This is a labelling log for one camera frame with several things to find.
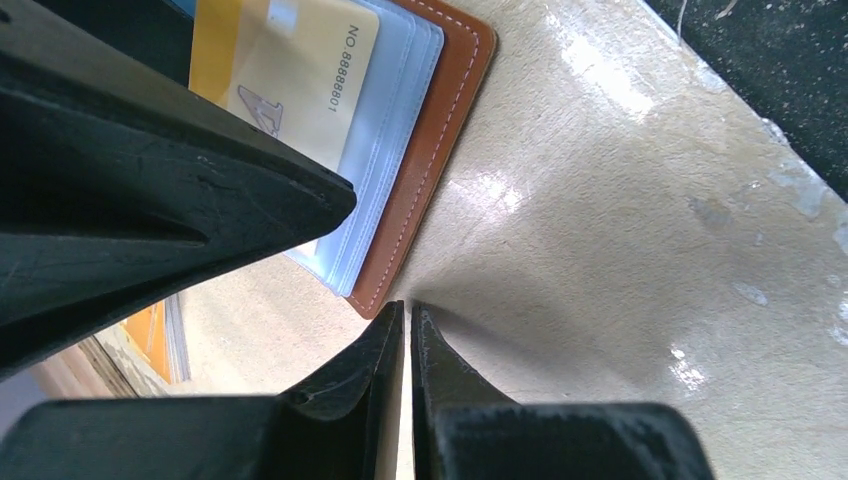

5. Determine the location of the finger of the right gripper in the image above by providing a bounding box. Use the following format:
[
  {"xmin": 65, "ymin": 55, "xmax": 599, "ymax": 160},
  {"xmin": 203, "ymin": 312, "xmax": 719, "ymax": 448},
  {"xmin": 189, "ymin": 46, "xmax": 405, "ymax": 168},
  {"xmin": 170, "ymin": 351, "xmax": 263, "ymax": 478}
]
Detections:
[{"xmin": 1, "ymin": 1, "xmax": 356, "ymax": 377}]

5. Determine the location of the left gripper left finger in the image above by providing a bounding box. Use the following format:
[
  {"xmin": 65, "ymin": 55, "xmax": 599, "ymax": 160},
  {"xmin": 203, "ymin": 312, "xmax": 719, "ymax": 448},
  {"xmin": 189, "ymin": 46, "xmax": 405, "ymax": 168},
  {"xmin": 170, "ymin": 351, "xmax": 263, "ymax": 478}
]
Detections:
[{"xmin": 1, "ymin": 301, "xmax": 404, "ymax": 479}]

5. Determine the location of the single orange card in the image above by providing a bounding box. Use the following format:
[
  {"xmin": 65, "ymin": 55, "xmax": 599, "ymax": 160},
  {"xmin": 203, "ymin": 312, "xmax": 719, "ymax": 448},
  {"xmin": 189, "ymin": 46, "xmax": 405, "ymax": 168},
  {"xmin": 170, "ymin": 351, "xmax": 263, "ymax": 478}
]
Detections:
[{"xmin": 189, "ymin": 0, "xmax": 380, "ymax": 171}]

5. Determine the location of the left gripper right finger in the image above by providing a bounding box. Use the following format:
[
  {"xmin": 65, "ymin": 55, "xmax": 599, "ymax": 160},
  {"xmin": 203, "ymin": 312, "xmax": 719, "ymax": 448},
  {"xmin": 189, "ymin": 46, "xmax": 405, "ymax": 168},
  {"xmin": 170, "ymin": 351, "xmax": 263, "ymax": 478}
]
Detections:
[{"xmin": 411, "ymin": 304, "xmax": 714, "ymax": 479}]

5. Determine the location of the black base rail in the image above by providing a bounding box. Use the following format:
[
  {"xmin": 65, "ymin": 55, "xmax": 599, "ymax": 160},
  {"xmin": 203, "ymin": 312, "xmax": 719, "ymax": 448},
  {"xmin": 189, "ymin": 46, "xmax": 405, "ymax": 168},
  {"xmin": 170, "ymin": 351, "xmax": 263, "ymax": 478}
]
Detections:
[{"xmin": 649, "ymin": 0, "xmax": 847, "ymax": 198}]

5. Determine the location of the brown wooden board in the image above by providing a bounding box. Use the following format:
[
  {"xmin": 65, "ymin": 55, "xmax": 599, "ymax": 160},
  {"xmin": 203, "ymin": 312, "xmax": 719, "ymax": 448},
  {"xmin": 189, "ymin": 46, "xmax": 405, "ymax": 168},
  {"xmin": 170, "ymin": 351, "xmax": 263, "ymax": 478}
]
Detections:
[{"xmin": 29, "ymin": 336, "xmax": 138, "ymax": 399}]

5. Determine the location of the brown leather card holder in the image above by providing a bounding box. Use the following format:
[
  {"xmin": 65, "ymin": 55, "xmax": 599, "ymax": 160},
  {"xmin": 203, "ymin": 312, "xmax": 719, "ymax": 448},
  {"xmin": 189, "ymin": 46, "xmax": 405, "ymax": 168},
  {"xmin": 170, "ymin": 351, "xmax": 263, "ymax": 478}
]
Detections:
[{"xmin": 287, "ymin": 1, "xmax": 497, "ymax": 319}]

